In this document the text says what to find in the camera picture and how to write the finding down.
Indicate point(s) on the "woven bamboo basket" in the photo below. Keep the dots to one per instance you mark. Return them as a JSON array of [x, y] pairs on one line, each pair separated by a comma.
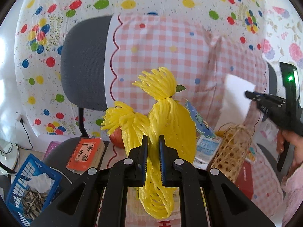
[[230, 156]]

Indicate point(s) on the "pink fuzzy sleeve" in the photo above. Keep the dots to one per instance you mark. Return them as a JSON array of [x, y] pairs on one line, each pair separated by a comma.
[[292, 186]]

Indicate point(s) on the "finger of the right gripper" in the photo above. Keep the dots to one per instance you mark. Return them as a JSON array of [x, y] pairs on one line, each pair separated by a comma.
[[255, 96]]

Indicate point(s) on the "right hand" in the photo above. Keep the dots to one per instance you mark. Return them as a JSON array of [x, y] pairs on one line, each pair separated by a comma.
[[296, 141]]

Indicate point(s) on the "white crumpled tissue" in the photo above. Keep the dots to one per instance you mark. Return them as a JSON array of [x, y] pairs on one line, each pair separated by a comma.
[[41, 183]]

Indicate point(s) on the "blue plastic basket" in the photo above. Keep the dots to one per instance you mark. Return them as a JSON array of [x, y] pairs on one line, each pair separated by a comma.
[[23, 200]]

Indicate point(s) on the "pink checkered cloth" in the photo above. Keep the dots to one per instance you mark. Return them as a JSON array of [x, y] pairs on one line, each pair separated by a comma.
[[198, 59]]

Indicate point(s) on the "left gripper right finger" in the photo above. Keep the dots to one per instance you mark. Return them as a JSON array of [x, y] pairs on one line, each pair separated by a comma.
[[207, 198]]

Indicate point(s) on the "yellow foam fruit net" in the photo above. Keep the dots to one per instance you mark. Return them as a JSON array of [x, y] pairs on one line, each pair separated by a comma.
[[171, 119]]

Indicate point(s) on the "blue white milk carton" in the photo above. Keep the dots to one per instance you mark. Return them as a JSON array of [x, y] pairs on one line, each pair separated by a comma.
[[206, 149]]

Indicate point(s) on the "white paper sheet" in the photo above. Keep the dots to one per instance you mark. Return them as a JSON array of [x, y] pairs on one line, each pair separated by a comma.
[[235, 105]]

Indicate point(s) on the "grey office chair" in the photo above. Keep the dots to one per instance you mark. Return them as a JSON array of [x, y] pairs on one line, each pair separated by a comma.
[[82, 67]]

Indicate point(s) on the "red box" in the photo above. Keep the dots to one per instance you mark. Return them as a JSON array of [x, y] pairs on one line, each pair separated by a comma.
[[244, 182]]

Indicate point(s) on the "orange notebook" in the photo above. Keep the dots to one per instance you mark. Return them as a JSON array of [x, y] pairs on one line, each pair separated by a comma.
[[87, 154]]

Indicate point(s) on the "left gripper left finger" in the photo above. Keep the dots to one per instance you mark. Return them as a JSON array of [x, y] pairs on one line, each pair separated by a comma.
[[98, 198]]

